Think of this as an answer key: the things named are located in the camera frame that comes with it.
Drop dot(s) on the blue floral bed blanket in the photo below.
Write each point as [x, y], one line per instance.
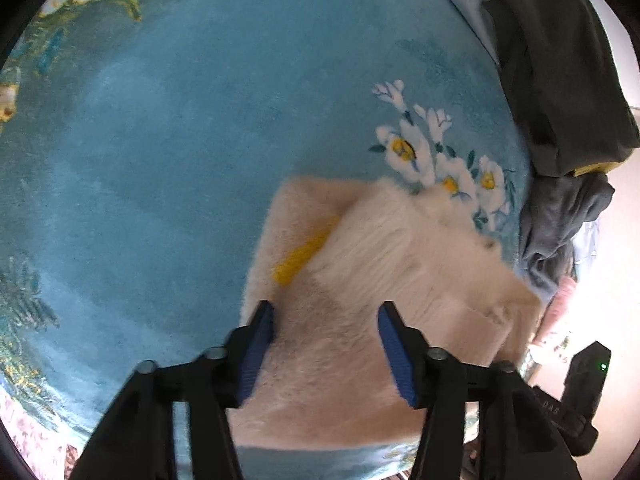
[175, 135]

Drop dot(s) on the dark grey garment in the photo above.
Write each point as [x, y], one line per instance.
[555, 60]

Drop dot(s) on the pink pillow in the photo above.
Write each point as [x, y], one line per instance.
[560, 305]

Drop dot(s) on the grey-blue garment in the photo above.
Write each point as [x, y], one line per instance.
[555, 220]

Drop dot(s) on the mustard yellow garment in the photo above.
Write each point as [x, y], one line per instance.
[595, 170]

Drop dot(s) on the pink floral cloth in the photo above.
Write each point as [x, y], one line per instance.
[30, 435]

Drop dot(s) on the cream fluffy sweater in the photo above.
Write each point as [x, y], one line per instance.
[390, 280]

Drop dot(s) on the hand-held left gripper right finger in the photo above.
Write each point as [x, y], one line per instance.
[397, 350]

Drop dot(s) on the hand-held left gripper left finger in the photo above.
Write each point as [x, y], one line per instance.
[255, 345]

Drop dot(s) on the light blue daisy quilt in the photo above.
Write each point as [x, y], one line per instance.
[465, 0]

